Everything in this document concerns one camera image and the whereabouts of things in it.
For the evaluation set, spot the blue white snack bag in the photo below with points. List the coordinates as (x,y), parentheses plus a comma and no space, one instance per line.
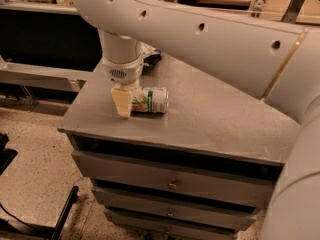
(151,55)

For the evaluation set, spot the bottom grey drawer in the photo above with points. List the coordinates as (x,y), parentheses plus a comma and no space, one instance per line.
(166,226)

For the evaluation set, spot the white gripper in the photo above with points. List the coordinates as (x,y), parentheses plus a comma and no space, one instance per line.
(124,74)

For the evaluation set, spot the white green 7up can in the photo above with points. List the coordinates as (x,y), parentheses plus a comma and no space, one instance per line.
(150,100)

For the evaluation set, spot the top grey drawer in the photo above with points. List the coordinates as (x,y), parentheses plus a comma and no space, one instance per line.
(176,179)

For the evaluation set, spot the black chair leg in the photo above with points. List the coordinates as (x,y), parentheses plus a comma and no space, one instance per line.
(72,198)

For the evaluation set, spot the grey metal rail shelf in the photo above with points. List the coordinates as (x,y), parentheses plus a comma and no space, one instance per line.
(43,77)

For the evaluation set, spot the middle grey drawer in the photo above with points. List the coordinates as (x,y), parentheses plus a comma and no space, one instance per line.
(173,209)

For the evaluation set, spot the grey drawer cabinet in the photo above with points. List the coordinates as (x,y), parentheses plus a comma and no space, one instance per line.
(209,127)

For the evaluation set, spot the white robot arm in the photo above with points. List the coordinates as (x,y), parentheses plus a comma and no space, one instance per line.
(274,61)

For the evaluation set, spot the grey drawer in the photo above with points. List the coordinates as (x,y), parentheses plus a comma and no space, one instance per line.
(176,179)
(173,209)
(166,226)

